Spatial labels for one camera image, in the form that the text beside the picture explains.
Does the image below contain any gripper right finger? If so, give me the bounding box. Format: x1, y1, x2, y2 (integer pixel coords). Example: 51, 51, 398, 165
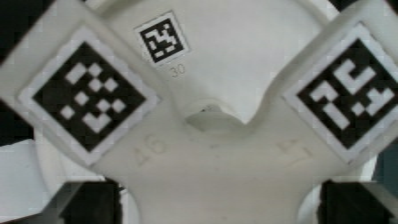
316, 181, 396, 224

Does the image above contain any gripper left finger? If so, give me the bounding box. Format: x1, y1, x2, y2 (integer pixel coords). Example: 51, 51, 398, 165
16, 179, 122, 224

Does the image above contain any white table leg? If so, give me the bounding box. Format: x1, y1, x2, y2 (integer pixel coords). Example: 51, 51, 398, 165
186, 104, 243, 133

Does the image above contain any white cross-shaped table base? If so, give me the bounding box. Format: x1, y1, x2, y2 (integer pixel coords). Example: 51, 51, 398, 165
0, 0, 398, 224

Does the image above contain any white L-shaped fence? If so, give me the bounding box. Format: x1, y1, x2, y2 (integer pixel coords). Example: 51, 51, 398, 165
0, 140, 48, 223

